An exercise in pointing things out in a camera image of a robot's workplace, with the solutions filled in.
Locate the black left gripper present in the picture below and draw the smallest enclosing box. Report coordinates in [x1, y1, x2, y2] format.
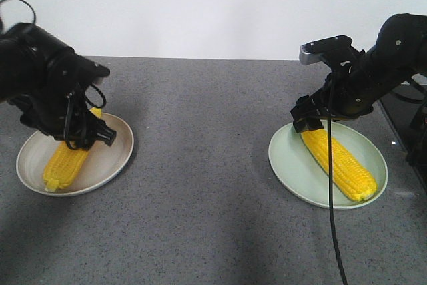
[8, 54, 117, 147]

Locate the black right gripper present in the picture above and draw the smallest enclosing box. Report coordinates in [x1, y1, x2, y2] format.
[291, 77, 374, 133]

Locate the beige round plate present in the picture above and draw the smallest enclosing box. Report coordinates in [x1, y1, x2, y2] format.
[16, 113, 134, 197]

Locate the green round plate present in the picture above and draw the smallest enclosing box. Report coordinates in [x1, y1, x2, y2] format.
[268, 123, 388, 210]

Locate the yellow corn cob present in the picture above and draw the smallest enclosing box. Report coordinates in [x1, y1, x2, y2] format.
[301, 129, 378, 202]
[42, 107, 103, 194]

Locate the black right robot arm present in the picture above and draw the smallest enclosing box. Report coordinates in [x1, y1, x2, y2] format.
[291, 13, 426, 133]

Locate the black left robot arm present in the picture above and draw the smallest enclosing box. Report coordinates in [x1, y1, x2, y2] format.
[1, 23, 116, 150]

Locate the black glass cooktop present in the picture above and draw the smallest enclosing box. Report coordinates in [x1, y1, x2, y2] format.
[380, 75, 426, 188]

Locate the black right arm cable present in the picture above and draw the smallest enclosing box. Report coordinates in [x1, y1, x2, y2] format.
[325, 61, 350, 285]

